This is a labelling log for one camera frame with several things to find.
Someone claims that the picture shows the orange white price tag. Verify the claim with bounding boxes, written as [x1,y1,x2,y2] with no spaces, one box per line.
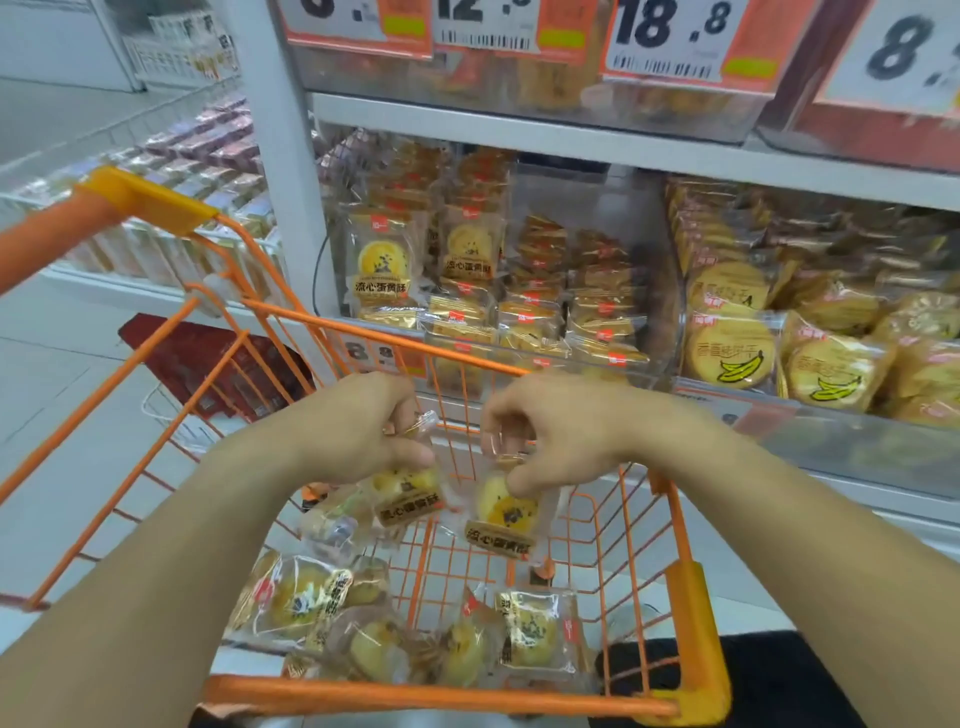
[674,389,796,442]
[599,0,823,95]
[433,0,601,63]
[277,0,435,60]
[815,0,960,118]
[337,337,429,376]

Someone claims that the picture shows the person's left forearm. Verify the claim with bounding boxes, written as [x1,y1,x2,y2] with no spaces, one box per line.
[0,419,324,728]

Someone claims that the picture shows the white metal store shelf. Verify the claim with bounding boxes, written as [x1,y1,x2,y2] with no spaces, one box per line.
[224,0,960,601]

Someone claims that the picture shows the pile of pastry packets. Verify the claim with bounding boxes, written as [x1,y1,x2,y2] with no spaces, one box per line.
[224,551,594,691]

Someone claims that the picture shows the group of silver boxed cakes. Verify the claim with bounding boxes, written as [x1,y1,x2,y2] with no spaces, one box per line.
[0,93,286,301]

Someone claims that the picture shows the orange shopping cart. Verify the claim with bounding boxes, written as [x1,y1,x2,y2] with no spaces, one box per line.
[0,166,733,728]

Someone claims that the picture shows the red carton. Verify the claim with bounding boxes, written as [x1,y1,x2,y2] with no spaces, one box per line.
[787,0,960,174]

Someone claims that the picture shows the person's left hand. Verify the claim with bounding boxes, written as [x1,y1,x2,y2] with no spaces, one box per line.
[292,372,436,485]

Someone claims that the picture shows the person's white right shoe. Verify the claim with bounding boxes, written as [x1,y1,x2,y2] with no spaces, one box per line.
[599,602,663,643]

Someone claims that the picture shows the person's right forearm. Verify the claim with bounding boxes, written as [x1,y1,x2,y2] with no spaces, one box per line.
[629,397,960,728]

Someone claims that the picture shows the pile of golden cake packets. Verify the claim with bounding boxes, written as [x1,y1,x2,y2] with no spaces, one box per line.
[517,56,601,114]

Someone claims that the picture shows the person's right leg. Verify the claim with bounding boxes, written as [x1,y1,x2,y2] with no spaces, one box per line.
[592,631,868,728]

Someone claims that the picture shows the white wire rack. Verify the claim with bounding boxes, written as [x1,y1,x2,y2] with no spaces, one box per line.
[0,74,290,309]

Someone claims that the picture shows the white store cabinet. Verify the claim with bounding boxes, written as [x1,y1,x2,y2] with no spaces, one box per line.
[0,0,144,93]

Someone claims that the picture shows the rows of egg yolk packets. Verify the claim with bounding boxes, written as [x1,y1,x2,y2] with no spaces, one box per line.
[341,138,654,376]

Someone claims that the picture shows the red box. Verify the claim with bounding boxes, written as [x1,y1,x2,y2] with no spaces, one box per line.
[118,313,316,421]

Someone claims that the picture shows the person's right hand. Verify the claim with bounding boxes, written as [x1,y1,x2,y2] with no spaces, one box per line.
[479,372,661,498]

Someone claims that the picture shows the group of banana biscuit packets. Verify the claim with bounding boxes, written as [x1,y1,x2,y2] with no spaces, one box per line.
[667,178,960,429]

